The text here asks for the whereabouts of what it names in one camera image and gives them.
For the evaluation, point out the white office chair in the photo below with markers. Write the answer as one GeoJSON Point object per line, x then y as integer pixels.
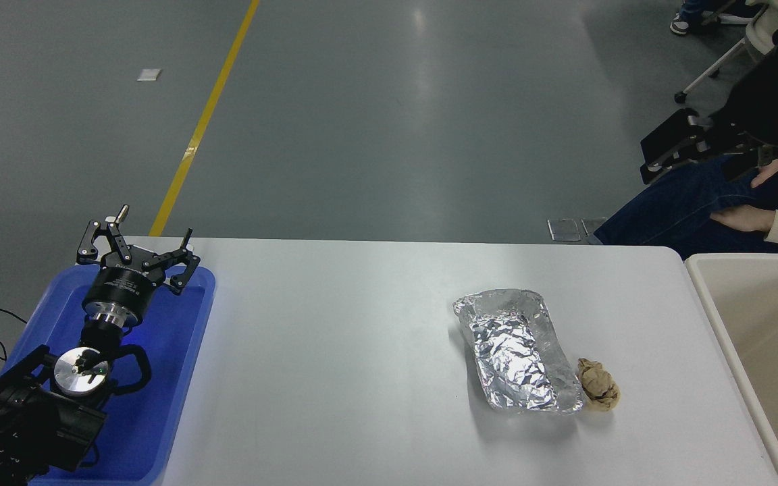
{"type": "Point", "coordinates": [713, 64]}

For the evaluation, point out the blue plastic tray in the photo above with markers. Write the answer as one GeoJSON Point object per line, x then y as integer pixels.
{"type": "Point", "coordinates": [159, 378]}

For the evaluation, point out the large pale plastic bin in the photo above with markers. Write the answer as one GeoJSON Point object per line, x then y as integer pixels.
{"type": "Point", "coordinates": [774, 337]}

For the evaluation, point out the metal floor socket plate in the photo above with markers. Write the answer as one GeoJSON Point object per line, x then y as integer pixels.
{"type": "Point", "coordinates": [564, 229]}
{"type": "Point", "coordinates": [593, 225]}

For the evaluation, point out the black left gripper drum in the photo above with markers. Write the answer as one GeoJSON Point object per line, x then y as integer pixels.
{"type": "Point", "coordinates": [121, 287]}

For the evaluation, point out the white paper scrap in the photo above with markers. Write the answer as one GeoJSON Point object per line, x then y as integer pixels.
{"type": "Point", "coordinates": [149, 75]}

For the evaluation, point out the silver foil plate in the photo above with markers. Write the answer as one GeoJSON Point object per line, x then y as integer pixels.
{"type": "Point", "coordinates": [517, 354]}

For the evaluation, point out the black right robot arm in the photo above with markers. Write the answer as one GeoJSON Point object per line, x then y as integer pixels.
{"type": "Point", "coordinates": [777, 101]}

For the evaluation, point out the person's left hand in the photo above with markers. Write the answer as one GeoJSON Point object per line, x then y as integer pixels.
{"type": "Point", "coordinates": [743, 219]}

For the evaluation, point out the white sneaker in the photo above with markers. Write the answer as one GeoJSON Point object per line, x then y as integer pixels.
{"type": "Point", "coordinates": [681, 25]}

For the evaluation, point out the crumpled tan paper ball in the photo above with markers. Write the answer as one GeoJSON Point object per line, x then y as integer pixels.
{"type": "Point", "coordinates": [598, 386]}

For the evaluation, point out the person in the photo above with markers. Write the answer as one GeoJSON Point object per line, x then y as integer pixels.
{"type": "Point", "coordinates": [686, 209]}

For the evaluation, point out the person's right hand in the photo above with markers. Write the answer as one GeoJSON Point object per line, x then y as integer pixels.
{"type": "Point", "coordinates": [767, 174]}

